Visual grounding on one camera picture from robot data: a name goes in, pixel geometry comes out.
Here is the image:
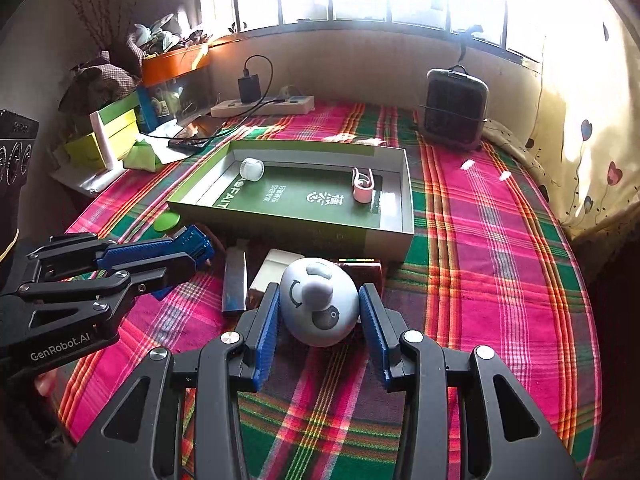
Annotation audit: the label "pink green plaid blanket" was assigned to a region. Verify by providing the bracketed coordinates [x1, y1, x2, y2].
[47, 97, 603, 480]

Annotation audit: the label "orange planter box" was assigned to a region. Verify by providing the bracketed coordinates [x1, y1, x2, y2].
[141, 42, 211, 86]

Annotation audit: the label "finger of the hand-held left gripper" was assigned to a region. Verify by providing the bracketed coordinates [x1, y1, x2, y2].
[0, 255, 197, 347]
[27, 232, 196, 281]

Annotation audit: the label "black charging cable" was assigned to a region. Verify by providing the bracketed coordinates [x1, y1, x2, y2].
[145, 55, 277, 141]

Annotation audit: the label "white power strip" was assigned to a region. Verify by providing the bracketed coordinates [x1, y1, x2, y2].
[210, 95, 316, 119]

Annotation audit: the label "small white box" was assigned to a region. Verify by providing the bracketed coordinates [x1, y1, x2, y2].
[248, 248, 306, 306]

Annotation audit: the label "brown bottle with red cap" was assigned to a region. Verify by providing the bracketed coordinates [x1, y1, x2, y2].
[335, 257, 386, 301]

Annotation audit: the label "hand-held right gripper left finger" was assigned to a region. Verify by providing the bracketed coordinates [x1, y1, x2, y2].
[62, 282, 282, 480]

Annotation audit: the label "brown floral sheet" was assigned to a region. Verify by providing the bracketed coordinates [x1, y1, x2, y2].
[480, 120, 566, 221]

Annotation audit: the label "black rectangular device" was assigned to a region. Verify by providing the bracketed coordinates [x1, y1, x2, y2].
[222, 239, 251, 317]

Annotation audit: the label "dried branches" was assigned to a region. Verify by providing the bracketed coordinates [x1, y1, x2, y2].
[55, 0, 146, 61]

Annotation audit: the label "glass tank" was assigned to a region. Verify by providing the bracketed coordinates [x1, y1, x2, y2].
[137, 67, 213, 131]

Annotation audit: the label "cream heart print curtain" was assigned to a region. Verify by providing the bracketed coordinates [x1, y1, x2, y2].
[520, 0, 640, 246]

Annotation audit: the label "pink ear hook clip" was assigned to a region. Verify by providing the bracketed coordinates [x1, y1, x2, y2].
[350, 166, 376, 203]

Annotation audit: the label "blue translucent usb tester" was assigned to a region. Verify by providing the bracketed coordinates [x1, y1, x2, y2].
[171, 225, 217, 272]

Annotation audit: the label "grey portable heater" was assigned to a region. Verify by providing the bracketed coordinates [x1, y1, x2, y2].
[417, 66, 490, 152]

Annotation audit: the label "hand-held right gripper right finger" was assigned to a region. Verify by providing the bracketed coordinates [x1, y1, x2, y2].
[357, 282, 583, 480]

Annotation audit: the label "grey egg-shaped gadget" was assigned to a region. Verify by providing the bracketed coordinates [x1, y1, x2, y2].
[279, 257, 360, 347]

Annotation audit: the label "potted succulent plants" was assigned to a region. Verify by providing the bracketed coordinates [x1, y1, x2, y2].
[127, 12, 211, 56]

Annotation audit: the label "green and white boxes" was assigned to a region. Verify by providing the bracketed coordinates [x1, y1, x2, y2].
[62, 92, 143, 171]

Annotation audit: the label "black charger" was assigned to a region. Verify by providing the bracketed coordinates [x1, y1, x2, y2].
[237, 74, 262, 105]

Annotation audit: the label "green round lid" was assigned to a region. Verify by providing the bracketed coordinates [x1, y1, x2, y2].
[152, 211, 183, 233]

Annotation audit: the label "thin yellow cord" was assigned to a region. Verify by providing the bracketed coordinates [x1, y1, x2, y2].
[0, 230, 21, 263]

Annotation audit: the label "green tissue pack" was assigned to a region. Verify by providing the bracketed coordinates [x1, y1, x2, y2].
[122, 139, 166, 171]

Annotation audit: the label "black heater cord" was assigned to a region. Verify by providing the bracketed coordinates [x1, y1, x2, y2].
[452, 24, 485, 72]

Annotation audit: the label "green cardboard box tray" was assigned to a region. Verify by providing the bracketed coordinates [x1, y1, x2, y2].
[166, 139, 416, 264]

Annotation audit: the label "white paper sheets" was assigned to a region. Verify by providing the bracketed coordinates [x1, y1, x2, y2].
[49, 160, 131, 198]

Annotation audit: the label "brown checked cloth bag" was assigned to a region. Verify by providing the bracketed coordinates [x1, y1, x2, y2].
[57, 50, 143, 111]

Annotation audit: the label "black smartphone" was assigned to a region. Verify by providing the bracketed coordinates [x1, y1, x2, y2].
[167, 115, 228, 153]

